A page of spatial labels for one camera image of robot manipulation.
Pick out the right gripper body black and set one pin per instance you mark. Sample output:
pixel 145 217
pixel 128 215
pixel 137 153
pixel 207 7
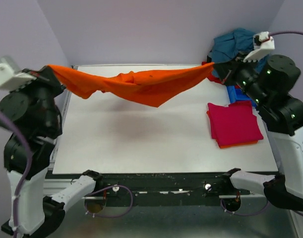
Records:
pixel 230 73

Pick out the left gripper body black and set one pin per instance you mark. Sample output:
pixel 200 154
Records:
pixel 44 81

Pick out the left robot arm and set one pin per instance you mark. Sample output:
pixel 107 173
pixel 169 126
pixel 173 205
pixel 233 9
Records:
pixel 30 113

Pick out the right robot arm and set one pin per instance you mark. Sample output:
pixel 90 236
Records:
pixel 283 116

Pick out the red crumpled t shirt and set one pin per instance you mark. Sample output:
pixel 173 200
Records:
pixel 213 75

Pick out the blue plastic bin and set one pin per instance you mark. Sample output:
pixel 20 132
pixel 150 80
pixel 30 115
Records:
pixel 237 97

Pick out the teal crumpled t shirt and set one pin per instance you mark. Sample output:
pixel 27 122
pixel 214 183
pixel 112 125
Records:
pixel 227 46

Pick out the folded magenta t shirt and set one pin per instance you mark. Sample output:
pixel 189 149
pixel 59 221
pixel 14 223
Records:
pixel 234 123

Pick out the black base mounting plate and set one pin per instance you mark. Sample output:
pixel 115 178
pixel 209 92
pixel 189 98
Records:
pixel 168 189

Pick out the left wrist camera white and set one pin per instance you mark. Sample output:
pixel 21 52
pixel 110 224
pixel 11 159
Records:
pixel 11 75

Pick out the aluminium extrusion rail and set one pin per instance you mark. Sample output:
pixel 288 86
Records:
pixel 52 186

